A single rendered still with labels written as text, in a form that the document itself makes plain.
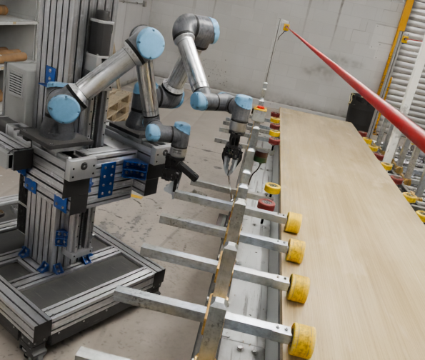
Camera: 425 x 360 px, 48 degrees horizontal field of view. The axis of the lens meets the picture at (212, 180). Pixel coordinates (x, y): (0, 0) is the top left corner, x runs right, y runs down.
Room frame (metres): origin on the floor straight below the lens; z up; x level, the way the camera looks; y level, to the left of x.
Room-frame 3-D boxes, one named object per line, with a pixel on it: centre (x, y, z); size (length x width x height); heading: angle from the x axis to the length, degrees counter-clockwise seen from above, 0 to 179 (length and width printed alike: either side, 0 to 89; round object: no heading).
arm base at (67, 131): (1.95, 0.70, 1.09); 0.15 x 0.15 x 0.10
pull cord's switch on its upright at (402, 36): (4.55, -1.42, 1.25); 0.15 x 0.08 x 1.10; 176
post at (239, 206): (1.32, -0.10, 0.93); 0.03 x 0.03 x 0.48; 86
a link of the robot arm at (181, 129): (2.05, 0.18, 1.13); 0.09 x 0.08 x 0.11; 115
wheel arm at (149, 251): (1.28, -0.08, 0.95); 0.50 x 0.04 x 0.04; 86
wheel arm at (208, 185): (2.28, -0.11, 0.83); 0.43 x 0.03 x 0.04; 86
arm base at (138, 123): (2.36, 0.42, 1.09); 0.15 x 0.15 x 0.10
